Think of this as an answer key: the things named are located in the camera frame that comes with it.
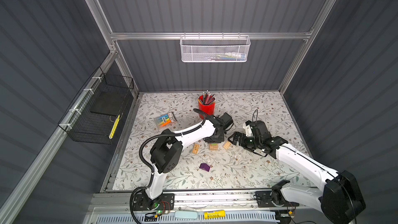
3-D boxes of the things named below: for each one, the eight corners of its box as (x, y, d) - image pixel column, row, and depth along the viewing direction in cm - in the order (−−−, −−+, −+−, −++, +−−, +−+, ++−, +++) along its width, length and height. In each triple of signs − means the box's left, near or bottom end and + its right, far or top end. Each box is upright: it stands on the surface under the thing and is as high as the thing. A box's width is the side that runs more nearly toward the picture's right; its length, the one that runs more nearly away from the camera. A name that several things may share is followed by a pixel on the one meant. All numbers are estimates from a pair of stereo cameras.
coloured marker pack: (160, 129, 102) (159, 127, 100) (155, 121, 106) (155, 119, 104) (177, 120, 107) (176, 118, 105) (172, 113, 111) (171, 111, 109)
